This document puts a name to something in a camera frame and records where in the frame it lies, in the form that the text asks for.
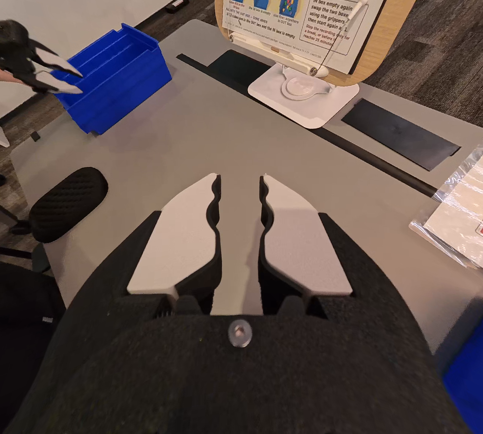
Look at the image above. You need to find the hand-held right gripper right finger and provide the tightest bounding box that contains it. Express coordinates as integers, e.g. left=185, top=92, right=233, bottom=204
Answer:
left=258, top=174, right=353, bottom=314

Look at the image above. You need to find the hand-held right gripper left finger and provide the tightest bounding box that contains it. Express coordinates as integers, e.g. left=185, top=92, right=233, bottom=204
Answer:
left=127, top=173, right=222, bottom=314

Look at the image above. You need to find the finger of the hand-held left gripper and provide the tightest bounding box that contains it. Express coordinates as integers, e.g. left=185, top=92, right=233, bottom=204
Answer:
left=36, top=71, right=84, bottom=95
left=34, top=45, right=84, bottom=78

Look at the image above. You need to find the blue plastic bin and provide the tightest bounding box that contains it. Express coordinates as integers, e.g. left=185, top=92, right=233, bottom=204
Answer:
left=51, top=23, right=173, bottom=135
left=443, top=328, right=483, bottom=434

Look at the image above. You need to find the white stand base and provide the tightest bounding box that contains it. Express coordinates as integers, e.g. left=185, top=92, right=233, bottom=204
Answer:
left=247, top=62, right=360, bottom=130

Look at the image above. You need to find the black desk inlay plate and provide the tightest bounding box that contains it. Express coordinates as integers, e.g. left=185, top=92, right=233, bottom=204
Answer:
left=341, top=98, right=462, bottom=171
left=177, top=49, right=272, bottom=91

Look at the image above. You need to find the paper in plastic sleeve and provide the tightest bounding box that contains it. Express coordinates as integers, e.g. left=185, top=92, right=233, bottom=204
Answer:
left=409, top=145, right=483, bottom=270

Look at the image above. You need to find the printed instruction sheet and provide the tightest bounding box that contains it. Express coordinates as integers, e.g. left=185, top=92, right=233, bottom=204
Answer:
left=223, top=0, right=410, bottom=75

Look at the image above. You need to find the wooden display board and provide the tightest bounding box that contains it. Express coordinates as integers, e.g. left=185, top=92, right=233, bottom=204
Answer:
left=213, top=0, right=442, bottom=85

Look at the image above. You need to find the white pin on wire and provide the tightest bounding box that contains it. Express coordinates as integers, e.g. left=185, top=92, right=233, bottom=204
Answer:
left=347, top=0, right=370, bottom=21

